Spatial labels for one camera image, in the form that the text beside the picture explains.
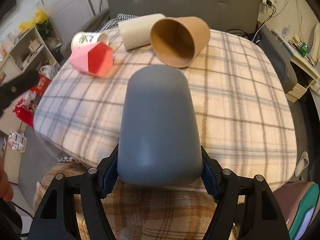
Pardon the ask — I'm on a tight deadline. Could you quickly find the blue plastic cup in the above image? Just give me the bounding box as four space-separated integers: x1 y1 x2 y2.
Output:
117 65 203 187

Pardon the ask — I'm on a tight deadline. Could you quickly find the white floral paper cup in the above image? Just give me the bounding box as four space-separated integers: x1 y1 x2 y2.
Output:
71 31 108 51

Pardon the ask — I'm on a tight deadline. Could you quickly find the white door with handle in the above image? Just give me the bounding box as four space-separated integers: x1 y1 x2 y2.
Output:
37 0 92 45

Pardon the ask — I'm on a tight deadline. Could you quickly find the pink red geometric cup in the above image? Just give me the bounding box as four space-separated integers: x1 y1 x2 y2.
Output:
69 42 113 77

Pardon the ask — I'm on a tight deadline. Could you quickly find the white shelf unit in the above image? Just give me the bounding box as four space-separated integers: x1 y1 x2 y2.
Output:
1 27 60 84

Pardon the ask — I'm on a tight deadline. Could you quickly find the brown paper cup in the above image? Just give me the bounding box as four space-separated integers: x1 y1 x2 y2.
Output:
150 16 210 68

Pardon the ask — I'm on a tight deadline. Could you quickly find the white slipper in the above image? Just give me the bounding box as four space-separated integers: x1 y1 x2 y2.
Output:
294 151 309 177

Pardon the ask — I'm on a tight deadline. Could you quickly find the green can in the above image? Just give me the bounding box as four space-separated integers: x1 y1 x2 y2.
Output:
298 42 309 57

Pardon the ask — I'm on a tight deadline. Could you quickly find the yellow plastic bag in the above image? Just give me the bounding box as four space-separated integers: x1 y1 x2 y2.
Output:
18 9 48 32

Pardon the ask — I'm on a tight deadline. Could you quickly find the person's hand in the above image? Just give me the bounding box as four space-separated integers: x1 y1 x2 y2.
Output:
0 158 14 202

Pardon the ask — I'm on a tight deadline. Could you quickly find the grey sofa bed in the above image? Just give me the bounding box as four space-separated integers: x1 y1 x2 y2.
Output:
62 0 311 181

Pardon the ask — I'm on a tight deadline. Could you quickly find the black cable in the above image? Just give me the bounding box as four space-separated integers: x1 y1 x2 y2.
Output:
226 0 277 43

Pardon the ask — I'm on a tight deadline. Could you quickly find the checkered cloth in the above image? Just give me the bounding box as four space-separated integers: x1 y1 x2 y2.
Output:
97 13 137 33

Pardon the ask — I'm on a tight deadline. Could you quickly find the white cylindrical cup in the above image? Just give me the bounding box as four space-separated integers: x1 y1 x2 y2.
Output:
118 14 165 51

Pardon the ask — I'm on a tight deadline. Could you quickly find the teal pink object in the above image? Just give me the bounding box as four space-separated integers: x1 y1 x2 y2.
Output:
274 181 319 239

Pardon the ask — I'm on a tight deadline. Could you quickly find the red bag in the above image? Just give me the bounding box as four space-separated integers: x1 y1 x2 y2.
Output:
12 72 52 127

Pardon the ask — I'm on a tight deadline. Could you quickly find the brown plaid blanket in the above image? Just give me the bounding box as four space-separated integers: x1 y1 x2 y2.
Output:
34 156 241 240

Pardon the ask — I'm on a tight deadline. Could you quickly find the white bedside table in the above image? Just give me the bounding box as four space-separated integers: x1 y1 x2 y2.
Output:
271 29 319 103

